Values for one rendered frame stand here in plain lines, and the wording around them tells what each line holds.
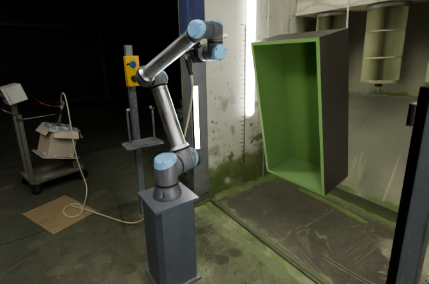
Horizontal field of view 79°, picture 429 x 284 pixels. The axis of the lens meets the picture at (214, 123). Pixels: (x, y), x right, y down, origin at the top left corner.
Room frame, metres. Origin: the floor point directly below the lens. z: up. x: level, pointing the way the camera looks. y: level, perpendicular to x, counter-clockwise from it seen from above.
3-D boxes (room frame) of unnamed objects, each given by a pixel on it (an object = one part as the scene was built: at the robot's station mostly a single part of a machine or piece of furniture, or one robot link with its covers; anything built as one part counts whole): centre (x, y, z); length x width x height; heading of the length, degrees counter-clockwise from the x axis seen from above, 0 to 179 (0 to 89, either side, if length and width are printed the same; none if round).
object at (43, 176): (3.08, 2.12, 0.64); 0.73 x 0.50 x 1.27; 139
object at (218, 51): (1.56, -0.01, 1.55); 0.12 x 0.09 x 0.10; 38
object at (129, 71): (2.31, 0.71, 1.42); 0.12 x 0.06 x 0.26; 124
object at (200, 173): (2.55, 0.20, 1.14); 0.18 x 0.18 x 2.29; 34
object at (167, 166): (1.58, 0.32, 0.83); 0.17 x 0.15 x 0.18; 146
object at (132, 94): (2.35, 0.74, 0.82); 0.06 x 0.06 x 1.64; 34
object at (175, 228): (1.57, 0.32, 0.32); 0.31 x 0.31 x 0.64; 34
